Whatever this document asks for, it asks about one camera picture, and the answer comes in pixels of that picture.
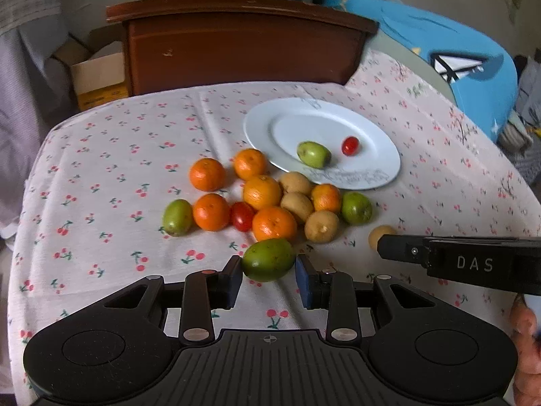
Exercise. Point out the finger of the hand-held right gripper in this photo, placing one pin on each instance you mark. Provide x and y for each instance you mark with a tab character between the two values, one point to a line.
401	248

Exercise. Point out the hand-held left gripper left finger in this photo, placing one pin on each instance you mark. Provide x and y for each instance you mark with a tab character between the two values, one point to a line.
234	282

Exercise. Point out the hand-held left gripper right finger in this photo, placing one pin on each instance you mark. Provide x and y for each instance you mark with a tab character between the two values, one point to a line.
303	282

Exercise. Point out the brown kiwi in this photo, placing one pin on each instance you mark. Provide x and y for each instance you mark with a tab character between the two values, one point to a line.
322	226
297	206
296	182
375	237

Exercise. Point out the large green mango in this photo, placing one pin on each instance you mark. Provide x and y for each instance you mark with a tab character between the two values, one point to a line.
268	259

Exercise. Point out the green jujube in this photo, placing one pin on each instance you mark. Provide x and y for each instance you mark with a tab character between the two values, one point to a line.
356	207
313	153
178	217

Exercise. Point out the orange mandarin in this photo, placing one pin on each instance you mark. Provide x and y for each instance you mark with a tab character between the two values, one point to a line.
262	192
326	198
274	223
211	212
250	163
207	174

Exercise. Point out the red cherry tomato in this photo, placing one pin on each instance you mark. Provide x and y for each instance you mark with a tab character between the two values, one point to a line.
350	145
242	216

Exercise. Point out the white plate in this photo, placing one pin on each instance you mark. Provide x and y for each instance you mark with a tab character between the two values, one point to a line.
296	122

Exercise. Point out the person's right hand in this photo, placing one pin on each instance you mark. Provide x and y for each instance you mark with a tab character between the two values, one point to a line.
524	346

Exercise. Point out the grey cloth bundle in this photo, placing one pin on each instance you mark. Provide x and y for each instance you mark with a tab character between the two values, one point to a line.
526	105

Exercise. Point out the cherry print tablecloth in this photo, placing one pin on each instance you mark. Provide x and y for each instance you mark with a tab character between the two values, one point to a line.
105	177

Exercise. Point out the blue plush cushion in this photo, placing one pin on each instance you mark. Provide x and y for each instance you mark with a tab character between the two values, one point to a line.
422	25

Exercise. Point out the brown wooden headboard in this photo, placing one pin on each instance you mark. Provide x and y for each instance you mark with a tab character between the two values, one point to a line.
236	50

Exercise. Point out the open cardboard box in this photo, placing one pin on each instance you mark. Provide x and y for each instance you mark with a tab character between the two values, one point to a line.
97	76

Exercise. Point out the lilac cloth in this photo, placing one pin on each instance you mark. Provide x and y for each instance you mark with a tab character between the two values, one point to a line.
25	114

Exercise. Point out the striped grey cloth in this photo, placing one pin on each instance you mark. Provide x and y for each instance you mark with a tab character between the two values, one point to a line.
29	4

